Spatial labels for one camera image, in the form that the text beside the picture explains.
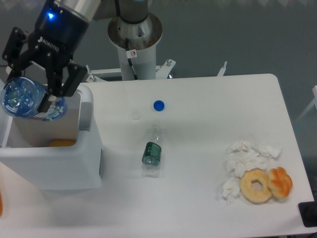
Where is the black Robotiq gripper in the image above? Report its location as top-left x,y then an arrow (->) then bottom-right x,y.
2,0 -> 89,112

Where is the blue label plastic bottle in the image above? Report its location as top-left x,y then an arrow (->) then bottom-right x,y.
0,76 -> 67,121

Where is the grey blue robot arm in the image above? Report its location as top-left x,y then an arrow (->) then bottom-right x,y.
2,0 -> 162,113

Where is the orange item in trash can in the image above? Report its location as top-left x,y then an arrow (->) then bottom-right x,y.
48,139 -> 76,147

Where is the white trash can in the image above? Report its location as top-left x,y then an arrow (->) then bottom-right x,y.
0,84 -> 103,190

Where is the white bottle cap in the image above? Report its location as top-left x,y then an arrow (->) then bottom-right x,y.
130,111 -> 141,121

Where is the blue bottle cap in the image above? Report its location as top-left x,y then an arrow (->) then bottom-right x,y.
153,100 -> 165,112

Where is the green label plastic bottle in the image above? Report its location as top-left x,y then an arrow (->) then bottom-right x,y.
141,124 -> 162,178

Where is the orange object at left edge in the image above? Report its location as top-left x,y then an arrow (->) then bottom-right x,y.
0,192 -> 3,216

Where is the large crumpled white tissue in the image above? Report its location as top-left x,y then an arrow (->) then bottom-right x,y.
225,140 -> 282,178

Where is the small crumpled white tissue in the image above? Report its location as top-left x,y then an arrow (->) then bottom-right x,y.
220,178 -> 240,205

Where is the orange glazed twisted pastry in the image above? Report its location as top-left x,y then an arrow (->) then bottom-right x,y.
267,167 -> 293,199

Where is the black device at table corner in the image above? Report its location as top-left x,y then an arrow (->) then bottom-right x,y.
298,201 -> 317,228

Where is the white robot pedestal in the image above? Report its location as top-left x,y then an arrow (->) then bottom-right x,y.
107,12 -> 162,81

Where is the white table frame bracket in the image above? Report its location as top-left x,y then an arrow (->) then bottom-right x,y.
85,59 -> 228,82

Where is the plain ring donut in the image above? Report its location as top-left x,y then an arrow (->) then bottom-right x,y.
239,169 -> 272,204

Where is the white frame at right edge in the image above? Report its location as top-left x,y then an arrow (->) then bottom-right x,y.
295,85 -> 317,124

